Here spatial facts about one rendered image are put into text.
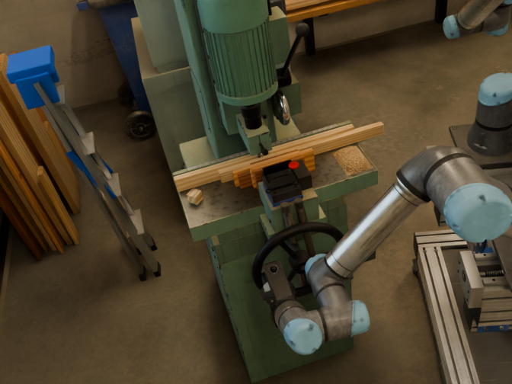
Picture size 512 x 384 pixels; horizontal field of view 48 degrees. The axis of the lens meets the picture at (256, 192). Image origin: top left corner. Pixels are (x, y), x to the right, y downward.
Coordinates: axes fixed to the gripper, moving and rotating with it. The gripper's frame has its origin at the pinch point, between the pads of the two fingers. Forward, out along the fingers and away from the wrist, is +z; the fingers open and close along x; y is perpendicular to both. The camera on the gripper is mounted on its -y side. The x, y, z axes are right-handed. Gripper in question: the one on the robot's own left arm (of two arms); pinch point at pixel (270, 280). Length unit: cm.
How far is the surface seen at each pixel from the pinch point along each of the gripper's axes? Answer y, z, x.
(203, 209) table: -19.7, 22.9, -11.3
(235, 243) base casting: -6.5, 23.4, -4.9
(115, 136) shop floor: -38, 236, -46
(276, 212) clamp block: -16.1, 7.0, 7.6
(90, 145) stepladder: -44, 96, -45
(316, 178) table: -18.5, 21.7, 24.7
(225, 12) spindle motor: -70, -3, 8
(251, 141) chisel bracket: -35.6, 20.1, 8.1
